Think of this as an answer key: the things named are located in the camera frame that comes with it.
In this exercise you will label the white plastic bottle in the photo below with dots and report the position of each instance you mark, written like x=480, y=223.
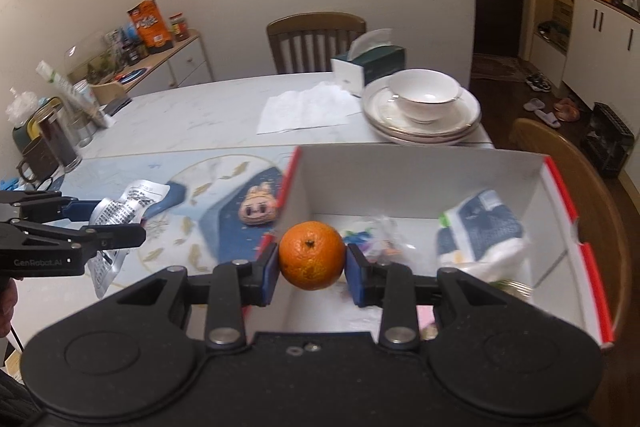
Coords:
x=86, y=93

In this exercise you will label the green tissue box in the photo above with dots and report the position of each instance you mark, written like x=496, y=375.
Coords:
x=377, y=64

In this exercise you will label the clear plastic toy packet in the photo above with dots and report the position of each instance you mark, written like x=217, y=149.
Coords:
x=382, y=239

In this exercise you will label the glass jar with dark contents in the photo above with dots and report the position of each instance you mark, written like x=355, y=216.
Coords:
x=57, y=142

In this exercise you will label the orange snack bag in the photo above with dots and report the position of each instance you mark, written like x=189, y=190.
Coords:
x=150, y=27

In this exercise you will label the white side cabinet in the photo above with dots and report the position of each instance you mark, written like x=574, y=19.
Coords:
x=187, y=62

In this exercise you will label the orange tangerine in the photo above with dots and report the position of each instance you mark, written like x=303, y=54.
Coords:
x=311, y=254

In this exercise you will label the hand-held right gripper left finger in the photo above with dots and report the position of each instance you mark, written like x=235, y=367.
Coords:
x=272, y=269

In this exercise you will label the cartoon rabbit face plush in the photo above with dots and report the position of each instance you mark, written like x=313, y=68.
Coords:
x=259, y=207

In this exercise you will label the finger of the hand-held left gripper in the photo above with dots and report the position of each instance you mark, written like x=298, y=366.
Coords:
x=120, y=238
x=80, y=209

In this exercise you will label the clear drinking glass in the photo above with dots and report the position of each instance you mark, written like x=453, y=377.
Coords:
x=82, y=129

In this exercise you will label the silver printed foil packet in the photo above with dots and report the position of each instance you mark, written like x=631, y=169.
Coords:
x=132, y=202

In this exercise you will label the clear plastic dome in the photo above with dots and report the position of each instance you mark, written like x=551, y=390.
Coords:
x=95, y=52

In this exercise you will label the dark sneakers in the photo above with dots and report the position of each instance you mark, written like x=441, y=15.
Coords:
x=537, y=83

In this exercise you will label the pink packet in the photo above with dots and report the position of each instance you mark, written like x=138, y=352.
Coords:
x=425, y=318

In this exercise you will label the wooden slat-back chair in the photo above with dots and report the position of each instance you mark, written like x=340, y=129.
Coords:
x=315, y=42

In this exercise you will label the white gold-rimmed bowl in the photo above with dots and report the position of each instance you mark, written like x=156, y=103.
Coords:
x=425, y=99

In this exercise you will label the white gold-rimmed plate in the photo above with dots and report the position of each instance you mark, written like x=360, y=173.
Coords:
x=400, y=138
x=380, y=107

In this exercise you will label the patterned doormat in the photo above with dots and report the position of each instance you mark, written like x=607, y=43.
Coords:
x=497, y=68

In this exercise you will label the black plastic crate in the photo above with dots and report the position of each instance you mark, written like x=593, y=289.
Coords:
x=607, y=139

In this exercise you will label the blue round mat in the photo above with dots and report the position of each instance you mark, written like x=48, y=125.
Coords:
x=131, y=74

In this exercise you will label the dark grey folded cloth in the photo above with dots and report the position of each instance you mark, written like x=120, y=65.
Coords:
x=116, y=106

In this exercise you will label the tall clear plastic packet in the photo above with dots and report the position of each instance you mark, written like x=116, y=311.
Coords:
x=75, y=92

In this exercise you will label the brown mug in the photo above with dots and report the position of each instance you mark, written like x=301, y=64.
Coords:
x=37, y=162

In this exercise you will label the wooden round-back chair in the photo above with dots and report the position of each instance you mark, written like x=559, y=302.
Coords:
x=595, y=187

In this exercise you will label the white and navy snack packet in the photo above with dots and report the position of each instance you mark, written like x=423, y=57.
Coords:
x=480, y=227

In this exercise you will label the dark small jar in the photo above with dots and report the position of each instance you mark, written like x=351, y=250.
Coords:
x=134, y=51

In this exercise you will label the red sauce jar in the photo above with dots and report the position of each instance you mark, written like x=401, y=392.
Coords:
x=179, y=28

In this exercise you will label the clear crumpled plastic bag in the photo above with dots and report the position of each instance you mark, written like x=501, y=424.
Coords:
x=21, y=104

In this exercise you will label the red and white cardboard box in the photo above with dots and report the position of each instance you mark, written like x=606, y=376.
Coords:
x=410, y=182

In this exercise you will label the grey slipper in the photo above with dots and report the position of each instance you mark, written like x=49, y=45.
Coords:
x=542, y=113

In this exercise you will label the pink slippers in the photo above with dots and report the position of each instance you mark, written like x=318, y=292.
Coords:
x=567, y=109

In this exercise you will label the white paper napkins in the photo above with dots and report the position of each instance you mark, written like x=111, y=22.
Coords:
x=305, y=109

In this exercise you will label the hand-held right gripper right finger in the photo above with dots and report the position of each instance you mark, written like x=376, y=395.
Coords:
x=353, y=272

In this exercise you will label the white marble desktop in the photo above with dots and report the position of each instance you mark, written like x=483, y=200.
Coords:
x=200, y=112

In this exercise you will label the white tall cabinet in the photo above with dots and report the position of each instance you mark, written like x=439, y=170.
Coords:
x=600, y=47

